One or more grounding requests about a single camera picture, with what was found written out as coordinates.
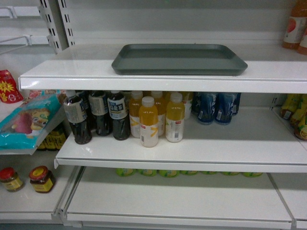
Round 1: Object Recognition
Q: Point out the grey rectangular serving tray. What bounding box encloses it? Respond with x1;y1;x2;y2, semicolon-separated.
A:
111;44;248;76

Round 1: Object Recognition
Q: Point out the orange juice bottle front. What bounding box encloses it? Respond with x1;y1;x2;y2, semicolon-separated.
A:
139;96;158;148

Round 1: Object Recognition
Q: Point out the orange juice bottle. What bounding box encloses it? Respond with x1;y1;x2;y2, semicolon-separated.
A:
129;91;143;138
139;96;158;148
165;92;185;143

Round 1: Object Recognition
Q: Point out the orange juice bottle right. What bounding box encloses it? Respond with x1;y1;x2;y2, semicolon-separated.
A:
165;92;185;143

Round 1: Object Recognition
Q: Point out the orange juice bottle left rear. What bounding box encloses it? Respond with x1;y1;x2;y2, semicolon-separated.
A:
129;91;143;138

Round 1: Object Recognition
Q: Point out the dark tea bottle blue label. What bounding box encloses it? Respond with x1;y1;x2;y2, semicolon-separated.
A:
107;91;130;140

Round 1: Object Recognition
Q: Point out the blue drink can left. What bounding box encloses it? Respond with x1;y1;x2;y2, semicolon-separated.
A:
198;92;218;125

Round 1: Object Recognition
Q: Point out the blue drink can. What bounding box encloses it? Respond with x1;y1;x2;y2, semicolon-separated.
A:
214;92;237;125
198;92;218;125

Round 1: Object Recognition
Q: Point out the dark tea bottle middle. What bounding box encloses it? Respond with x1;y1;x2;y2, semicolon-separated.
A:
89;91;112;136

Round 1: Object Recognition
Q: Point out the blue drink can right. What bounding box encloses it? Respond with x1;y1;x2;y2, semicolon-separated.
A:
214;92;237;125

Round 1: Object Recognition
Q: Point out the dark tea bottle front left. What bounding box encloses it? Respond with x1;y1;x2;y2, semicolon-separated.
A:
63;90;92;145

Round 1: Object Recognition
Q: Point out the white bottom store shelf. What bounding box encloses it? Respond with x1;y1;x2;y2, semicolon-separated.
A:
64;167;293;229

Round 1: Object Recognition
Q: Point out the white store shelf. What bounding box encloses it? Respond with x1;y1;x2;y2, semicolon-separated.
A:
19;44;307;93
54;107;307;173
64;167;293;229

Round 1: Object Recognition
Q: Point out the white middle store shelf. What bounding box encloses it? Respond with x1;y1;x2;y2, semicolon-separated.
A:
54;107;307;173

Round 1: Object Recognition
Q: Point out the white slotted shelf upright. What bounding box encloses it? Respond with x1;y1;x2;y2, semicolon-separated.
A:
39;0;75;54

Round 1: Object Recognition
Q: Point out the white top store shelf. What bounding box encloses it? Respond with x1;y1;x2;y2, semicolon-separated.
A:
19;44;307;93

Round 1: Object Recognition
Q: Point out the red lid sauce jar right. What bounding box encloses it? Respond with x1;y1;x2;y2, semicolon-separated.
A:
29;165;56;193

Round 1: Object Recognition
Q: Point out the red lid sauce jar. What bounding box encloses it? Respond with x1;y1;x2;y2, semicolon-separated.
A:
0;167;24;192
29;165;56;193

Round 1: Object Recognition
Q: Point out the teal snack bag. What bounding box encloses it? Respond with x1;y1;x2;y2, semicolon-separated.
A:
0;93;64;150

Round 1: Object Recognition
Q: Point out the yellow snack packs right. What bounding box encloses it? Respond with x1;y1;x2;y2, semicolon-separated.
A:
280;93;307;141

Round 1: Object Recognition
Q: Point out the red snack bag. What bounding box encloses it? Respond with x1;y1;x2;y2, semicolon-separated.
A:
0;70;24;104

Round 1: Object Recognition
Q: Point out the red lid sauce jar left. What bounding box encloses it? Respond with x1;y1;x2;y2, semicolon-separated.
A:
0;167;24;192

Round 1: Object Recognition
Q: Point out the orange drink bottle top right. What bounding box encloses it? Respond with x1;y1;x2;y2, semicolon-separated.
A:
282;0;307;49

